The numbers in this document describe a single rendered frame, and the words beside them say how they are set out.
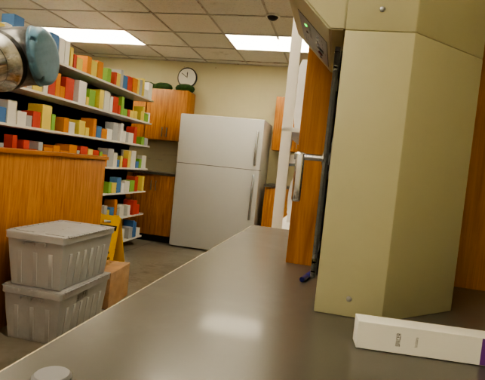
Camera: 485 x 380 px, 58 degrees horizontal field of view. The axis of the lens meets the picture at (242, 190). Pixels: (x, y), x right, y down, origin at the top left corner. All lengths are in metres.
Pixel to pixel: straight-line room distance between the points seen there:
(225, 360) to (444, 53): 0.61
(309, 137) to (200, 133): 4.84
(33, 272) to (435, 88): 2.54
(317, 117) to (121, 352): 0.76
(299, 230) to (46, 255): 1.99
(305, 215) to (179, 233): 4.98
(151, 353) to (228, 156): 5.30
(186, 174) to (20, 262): 3.38
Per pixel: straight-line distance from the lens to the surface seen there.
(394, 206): 0.76
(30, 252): 2.93
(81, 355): 0.56
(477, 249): 1.18
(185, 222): 6.00
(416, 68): 0.79
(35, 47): 0.98
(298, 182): 0.80
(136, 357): 0.56
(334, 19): 0.79
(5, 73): 0.96
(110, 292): 3.55
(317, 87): 1.14
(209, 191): 5.87
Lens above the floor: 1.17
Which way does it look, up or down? 3 degrees down
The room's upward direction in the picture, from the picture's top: 6 degrees clockwise
